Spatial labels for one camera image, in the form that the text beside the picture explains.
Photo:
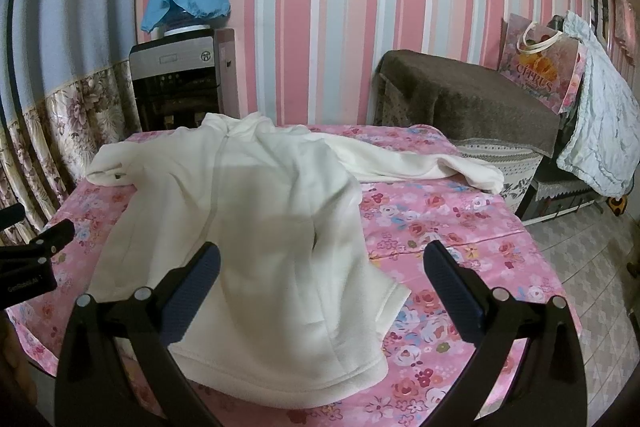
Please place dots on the grey patterned cushion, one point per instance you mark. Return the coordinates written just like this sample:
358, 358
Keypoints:
517, 163

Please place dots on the blue floral curtain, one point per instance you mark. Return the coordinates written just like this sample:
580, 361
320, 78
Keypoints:
65, 91

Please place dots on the white fleece sweater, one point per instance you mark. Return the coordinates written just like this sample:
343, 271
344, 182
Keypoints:
298, 314

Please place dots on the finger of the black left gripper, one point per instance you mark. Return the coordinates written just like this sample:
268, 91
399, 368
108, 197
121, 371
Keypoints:
11, 215
49, 243

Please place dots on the brown plush covered furniture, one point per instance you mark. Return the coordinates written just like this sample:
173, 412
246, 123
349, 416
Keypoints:
464, 101

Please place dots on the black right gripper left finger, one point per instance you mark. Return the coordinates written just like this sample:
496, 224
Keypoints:
92, 387

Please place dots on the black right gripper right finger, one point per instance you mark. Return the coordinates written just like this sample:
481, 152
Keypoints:
549, 385

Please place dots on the pale green floral quilt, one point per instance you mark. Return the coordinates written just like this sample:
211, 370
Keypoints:
603, 150

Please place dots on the silver black water dispenser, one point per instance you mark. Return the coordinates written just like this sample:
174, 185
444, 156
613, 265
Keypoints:
180, 78

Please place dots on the pink floral gift bag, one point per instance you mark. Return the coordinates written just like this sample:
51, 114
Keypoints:
544, 62

